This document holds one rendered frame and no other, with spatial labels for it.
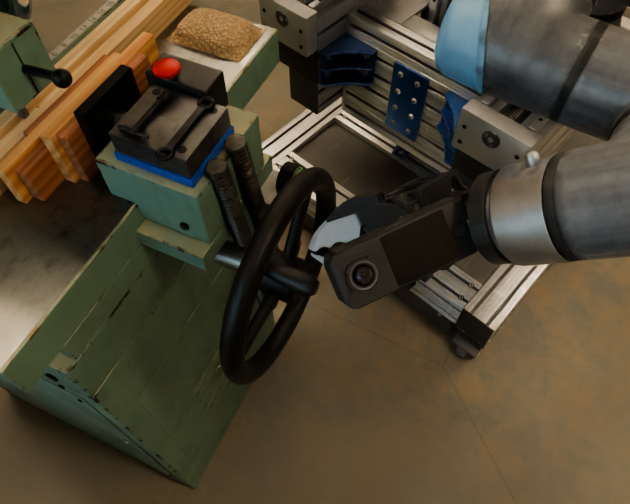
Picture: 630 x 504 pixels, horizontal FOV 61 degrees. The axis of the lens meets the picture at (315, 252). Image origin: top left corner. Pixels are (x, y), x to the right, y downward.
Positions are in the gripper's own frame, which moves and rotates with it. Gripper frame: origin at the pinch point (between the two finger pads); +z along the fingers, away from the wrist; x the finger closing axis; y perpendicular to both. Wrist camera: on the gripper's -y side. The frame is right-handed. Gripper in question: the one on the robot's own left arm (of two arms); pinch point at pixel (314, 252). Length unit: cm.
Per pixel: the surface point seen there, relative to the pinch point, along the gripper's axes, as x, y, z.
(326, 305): -36, 61, 77
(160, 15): 35.0, 14.9, 31.0
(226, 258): 0.3, 1.5, 18.6
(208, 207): 7.6, -2.2, 11.7
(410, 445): -69, 48, 50
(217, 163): 11.6, -0.8, 8.8
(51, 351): -0.6, -20.4, 23.2
